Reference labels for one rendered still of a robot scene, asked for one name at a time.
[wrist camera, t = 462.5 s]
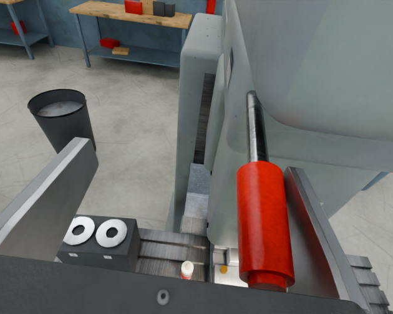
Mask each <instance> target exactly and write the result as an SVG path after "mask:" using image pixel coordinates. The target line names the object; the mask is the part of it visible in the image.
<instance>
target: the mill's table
mask: <svg viewBox="0 0 393 314"><path fill-rule="evenodd" d="M138 231H139V235H140V241H141V244H140V249H139V253H138V258H137V263H136V267H135V272H137V273H141V274H150V275H160V276H165V277H174V278H181V276H180V273H181V268H182V264H183V263H184V262H185V261H190V262H191V263H192V264H193V272H192V276H191V278H190V280H197V281H203V282H210V241H209V239H208V237H207V236H202V235H192V234H182V233H177V232H168V231H158V230H153V229H143V228H138ZM345 255H346V257H347V259H348V261H349V263H350V265H351V267H352V269H353V271H354V273H355V276H356V278H357V281H358V283H359V286H361V287H362V288H363V290H364V292H365V294H366V297H367V299H368V302H369V304H370V306H371V309H372V312H373V314H393V311H390V310H389V308H388V306H389V305H390V304H389V301H388V299H387V297H386V295H385V293H384V291H383V290H380V289H379V287H380V286H381V284H380V282H379V280H378V278H377V276H376V273H375V272H372V271H371V269H372V265H371V263H370V261H369V259H368V257H363V256H358V255H349V254H345Z"/></svg>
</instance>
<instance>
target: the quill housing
mask: <svg viewBox="0 0 393 314"><path fill-rule="evenodd" d="M269 162H270V163H273V164H275V165H276V166H278V167H279V168H280V169H281V170H282V172H283V173H284V171H285V169H286V168H287V167H288V166H290V167H295V168H303V169H304V172H305V173H306V175H307V177H308V179H309V181H310V183H311V186H312V187H313V189H314V192H315V193H316V195H317V197H318V199H319V202H320V203H321V206H322V208H323V210H324V212H325V214H326V216H327V218H328V220H329V219H330V218H331V217H332V216H333V215H335V213H337V212H338V210H340V209H341V208H342V207H343V206H344V205H345V204H346V203H347V202H349V201H350V200H351V199H352V198H353V197H354V196H355V195H356V194H357V193H358V192H359V191H360V190H361V189H362V188H364V187H365V186H366V185H367V184H368V183H369V182H370V181H372V180H373V179H374V178H375V177H376V176H377V175H378V174H379V173H380V172H381V171H373V170H368V169H359V168H350V167H345V166H336V165H330V164H321V163H312V162H307V161H298V160H293V159H284V158H274V157H269ZM245 164H247V154H246V153H238V152H235V151H233V150H231V149H230V148H229V147H228V146H227V144H226V140H225V119H224V122H223V127H222V130H221V135H220V140H219V143H218V148H217V151H216V156H215V161H214V165H213V169H212V171H211V172H210V176H211V178H210V183H209V195H208V219H207V224H206V228H207V237H208V239H209V241H210V242H211V243H212V244H214V245H217V246H222V247H232V248H237V249H238V222H237V200H236V173H237V171H238V170H239V169H240V168H241V167H242V166H243V165H245Z"/></svg>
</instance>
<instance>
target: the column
mask: <svg viewBox="0 0 393 314"><path fill-rule="evenodd" d="M221 55H222V16H217V15H212V14H204V13H197V14H195V17H194V19H193V22H192V25H191V27H190V30H189V32H188V35H187V38H186V40H185V43H184V45H183V48H182V51H181V56H180V83H179V97H178V123H177V150H176V164H175V191H174V205H173V232H177V233H180V225H181V220H182V216H183V215H184V212H185V203H186V198H187V189H188V180H189V174H190V165H191V163H195V164H204V159H205V144H206V130H207V126H208V119H209V114H210V107H211V101H212V96H213V89H214V85H215V78H216V71H217V67H218V60H219V58H220V56H221Z"/></svg>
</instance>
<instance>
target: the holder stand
mask: <svg viewBox="0 0 393 314"><path fill-rule="evenodd" d="M140 244H141V241H140V235H139V231H138V225H137V220H136V219H132V218H124V217H107V216H91V215H83V214H76V215H75V217H74V219H73V221H72V223H71V225H70V227H69V230H68V231H67V234H66V235H65V237H64V240H63V242H62V244H61V246H60V248H59V250H58V252H57V255H56V256H57V257H58V258H59V260H60V261H61V262H62V263H66V264H75V265H84V266H89V267H98V268H103V269H113V270H122V271H127V272H135V267H136V263H137V258H138V253H139V249H140Z"/></svg>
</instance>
